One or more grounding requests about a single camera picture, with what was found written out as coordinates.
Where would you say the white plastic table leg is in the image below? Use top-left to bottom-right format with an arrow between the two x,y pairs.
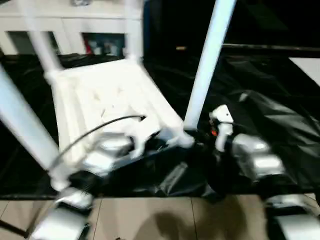
181,0 -> 238,133
0,64 -> 66,176
21,0 -> 65,77
123,0 -> 145,66

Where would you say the white plastic table top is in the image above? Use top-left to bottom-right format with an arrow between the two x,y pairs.
44,56 -> 196,192

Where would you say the black mat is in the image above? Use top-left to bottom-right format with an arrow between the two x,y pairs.
0,51 -> 320,205

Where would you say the dark long bar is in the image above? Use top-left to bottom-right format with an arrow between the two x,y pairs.
221,42 -> 320,53

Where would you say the black box with gold label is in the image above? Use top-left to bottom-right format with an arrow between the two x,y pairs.
143,0 -> 223,63

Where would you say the white flat board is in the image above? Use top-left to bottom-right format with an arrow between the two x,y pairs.
288,56 -> 320,87

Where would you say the white cabinet with glass doors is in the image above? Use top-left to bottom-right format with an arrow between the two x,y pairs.
0,0 -> 145,56

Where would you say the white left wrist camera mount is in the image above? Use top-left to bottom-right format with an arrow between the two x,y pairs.
128,126 -> 162,160

